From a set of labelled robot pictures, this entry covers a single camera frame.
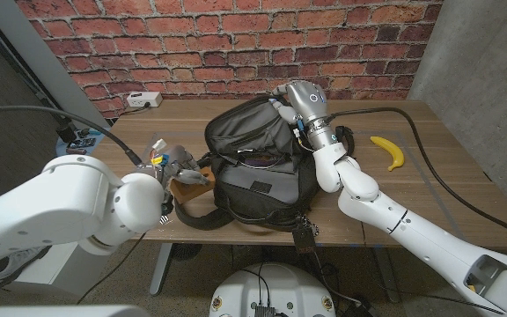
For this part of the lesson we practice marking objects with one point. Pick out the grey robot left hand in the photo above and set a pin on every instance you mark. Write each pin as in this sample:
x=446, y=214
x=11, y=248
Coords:
x=178, y=163

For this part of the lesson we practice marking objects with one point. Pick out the grey sneaker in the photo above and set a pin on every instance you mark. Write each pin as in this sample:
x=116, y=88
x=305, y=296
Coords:
x=11, y=264

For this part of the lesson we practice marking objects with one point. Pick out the grey metal table leg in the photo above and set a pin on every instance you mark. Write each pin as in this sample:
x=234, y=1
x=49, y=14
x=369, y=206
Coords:
x=161, y=268
x=387, y=277

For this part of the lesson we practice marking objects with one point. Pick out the black backpack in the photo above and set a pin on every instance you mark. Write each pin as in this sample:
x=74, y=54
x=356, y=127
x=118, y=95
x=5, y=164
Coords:
x=262, y=185

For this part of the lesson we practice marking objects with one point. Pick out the flat black device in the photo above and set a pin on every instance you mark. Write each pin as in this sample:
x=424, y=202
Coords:
x=82, y=143

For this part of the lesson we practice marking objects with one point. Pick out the red brick printed backdrop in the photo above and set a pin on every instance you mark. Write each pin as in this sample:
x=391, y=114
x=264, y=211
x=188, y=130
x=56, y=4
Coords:
x=192, y=44

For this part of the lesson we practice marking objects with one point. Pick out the white floor platform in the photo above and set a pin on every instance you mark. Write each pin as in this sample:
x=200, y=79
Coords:
x=60, y=273

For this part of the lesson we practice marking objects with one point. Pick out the small teal item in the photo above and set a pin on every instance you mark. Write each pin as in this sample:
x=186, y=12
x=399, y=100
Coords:
x=96, y=130

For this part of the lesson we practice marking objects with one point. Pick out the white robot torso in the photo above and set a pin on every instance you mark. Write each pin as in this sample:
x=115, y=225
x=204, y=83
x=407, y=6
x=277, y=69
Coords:
x=280, y=286

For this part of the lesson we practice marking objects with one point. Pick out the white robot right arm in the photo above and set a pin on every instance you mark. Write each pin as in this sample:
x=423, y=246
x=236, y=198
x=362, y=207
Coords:
x=412, y=229

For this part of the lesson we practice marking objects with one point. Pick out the blue round stool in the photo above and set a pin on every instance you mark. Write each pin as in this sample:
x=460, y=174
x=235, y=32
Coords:
x=99, y=141

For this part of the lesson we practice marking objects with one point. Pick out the black cup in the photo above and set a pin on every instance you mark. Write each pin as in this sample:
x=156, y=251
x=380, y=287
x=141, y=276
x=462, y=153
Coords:
x=65, y=134

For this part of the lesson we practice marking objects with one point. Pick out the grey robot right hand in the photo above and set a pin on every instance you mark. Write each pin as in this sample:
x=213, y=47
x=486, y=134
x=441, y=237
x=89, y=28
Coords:
x=308, y=103

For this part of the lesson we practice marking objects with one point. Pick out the small red device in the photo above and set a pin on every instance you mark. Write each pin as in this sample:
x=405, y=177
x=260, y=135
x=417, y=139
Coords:
x=76, y=151

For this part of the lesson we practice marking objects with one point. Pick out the yellow banana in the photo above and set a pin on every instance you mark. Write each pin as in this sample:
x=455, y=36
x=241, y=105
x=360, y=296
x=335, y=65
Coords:
x=390, y=147

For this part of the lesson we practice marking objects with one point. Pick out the white power strip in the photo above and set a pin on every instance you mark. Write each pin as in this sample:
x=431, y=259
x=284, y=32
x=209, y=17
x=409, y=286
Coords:
x=143, y=99

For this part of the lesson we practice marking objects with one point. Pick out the black round floor object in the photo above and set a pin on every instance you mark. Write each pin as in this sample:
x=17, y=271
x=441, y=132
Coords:
x=187, y=252

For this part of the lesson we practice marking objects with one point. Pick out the black luggage tag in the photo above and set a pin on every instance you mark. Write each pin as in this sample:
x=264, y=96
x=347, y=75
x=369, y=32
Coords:
x=305, y=238

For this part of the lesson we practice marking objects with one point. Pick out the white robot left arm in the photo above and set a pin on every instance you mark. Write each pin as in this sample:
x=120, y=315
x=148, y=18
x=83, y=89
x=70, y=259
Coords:
x=60, y=207

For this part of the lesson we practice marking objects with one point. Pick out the orange toy brick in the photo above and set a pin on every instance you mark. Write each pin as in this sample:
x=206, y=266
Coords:
x=192, y=191

